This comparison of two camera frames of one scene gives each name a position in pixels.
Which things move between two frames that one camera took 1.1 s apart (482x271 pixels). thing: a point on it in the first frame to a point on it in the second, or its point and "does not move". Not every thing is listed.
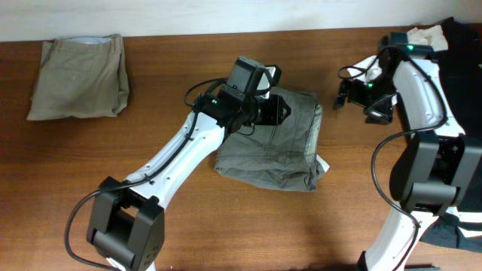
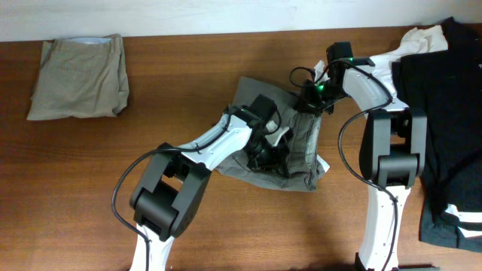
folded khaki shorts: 80,77 does not move
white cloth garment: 432,35 does not move
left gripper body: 273,109 to 271,159
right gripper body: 349,95 to 308,99
